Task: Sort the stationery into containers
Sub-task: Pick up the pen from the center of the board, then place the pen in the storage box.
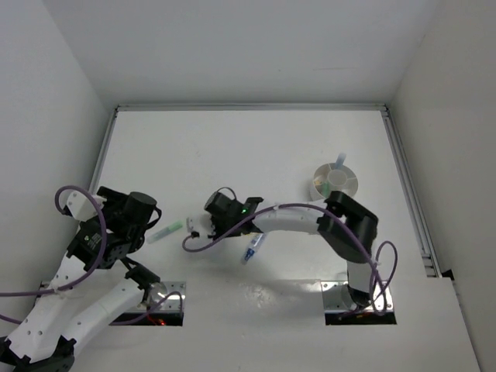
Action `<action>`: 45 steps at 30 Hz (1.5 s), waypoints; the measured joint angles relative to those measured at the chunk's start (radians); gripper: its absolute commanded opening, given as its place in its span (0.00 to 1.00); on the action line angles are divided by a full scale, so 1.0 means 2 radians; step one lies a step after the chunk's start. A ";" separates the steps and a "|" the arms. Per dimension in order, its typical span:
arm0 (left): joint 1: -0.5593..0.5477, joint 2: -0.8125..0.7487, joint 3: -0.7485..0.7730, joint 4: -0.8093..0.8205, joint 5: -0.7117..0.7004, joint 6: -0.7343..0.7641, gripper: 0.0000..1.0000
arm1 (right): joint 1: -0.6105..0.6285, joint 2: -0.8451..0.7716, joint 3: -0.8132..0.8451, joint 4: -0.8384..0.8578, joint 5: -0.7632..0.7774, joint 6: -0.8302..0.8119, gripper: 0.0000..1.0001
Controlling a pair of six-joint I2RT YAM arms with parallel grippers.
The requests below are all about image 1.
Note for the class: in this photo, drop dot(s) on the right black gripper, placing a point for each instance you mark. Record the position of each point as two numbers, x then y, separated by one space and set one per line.
215 222

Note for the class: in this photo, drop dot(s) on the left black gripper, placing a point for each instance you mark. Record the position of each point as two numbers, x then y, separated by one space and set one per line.
114 198

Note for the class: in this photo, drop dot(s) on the clear glue stick blue cap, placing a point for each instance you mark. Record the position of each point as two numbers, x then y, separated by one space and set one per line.
253 247

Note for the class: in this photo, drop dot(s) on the green highlighter pen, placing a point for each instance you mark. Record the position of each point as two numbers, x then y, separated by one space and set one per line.
166 231

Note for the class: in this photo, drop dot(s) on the white round divided container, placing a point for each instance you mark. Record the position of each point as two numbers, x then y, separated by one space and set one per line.
328 178

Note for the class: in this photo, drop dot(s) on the blue highlighter pen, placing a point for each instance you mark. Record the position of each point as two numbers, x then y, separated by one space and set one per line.
340 160

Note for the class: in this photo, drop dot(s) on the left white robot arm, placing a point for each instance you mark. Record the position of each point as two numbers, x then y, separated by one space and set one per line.
58 327

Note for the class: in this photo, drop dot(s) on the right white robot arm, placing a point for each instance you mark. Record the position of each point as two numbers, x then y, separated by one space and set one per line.
349 229

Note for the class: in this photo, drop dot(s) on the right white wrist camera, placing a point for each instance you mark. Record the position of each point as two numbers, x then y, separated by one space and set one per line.
200 226

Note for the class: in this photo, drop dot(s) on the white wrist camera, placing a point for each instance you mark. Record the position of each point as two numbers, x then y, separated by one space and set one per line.
80 208
200 226

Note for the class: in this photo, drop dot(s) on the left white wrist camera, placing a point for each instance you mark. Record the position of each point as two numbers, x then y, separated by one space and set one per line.
80 208

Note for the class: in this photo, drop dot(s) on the aluminium frame rail left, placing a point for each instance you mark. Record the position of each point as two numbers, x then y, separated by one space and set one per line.
104 139

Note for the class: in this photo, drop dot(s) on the aluminium frame rail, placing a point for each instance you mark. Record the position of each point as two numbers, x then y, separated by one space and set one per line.
104 139
428 253
252 107

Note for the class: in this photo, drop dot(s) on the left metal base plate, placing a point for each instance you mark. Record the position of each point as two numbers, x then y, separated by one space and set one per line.
167 296

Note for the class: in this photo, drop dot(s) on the metal base plate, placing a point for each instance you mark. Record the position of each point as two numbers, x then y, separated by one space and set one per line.
167 296
338 300

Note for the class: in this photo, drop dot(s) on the aluminium frame rail back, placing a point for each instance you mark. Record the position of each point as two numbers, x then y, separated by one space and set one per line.
252 107

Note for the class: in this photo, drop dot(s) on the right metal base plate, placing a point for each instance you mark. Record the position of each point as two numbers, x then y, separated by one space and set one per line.
338 300

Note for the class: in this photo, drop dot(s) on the aluminium frame rail right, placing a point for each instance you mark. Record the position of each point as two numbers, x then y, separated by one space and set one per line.
428 253

